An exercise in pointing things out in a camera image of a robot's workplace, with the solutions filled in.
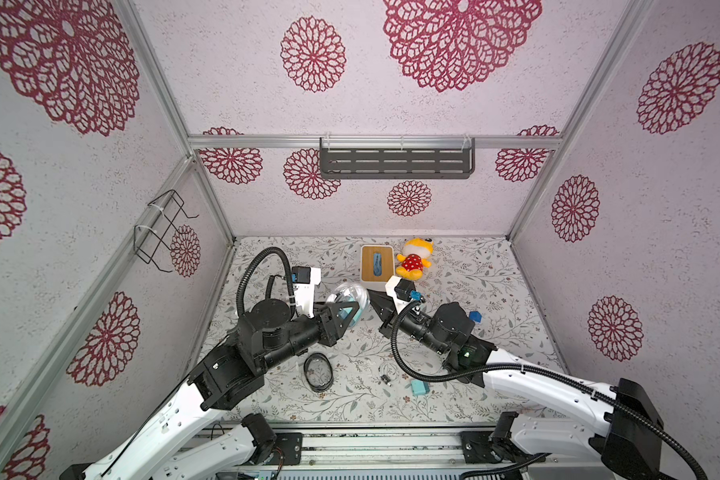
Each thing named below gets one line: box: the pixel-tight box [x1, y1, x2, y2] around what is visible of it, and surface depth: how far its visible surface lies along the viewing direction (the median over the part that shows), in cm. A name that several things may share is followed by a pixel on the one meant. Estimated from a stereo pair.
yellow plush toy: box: [396, 238, 435, 280], surface depth 109 cm
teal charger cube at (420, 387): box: [411, 379, 431, 395], surface depth 83 cm
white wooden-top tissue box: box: [360, 244, 395, 291], surface depth 111 cm
